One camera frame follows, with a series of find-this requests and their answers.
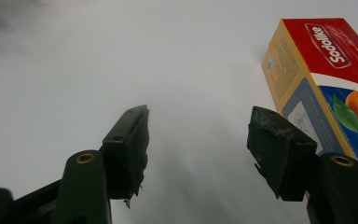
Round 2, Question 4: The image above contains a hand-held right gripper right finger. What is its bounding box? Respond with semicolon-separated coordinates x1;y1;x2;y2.
246;105;358;224

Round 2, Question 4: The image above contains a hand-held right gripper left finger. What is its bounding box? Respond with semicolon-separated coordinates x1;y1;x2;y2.
51;105;150;224

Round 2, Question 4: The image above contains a red and blue carton box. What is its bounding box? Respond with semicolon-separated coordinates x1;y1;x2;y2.
261;17;358;180

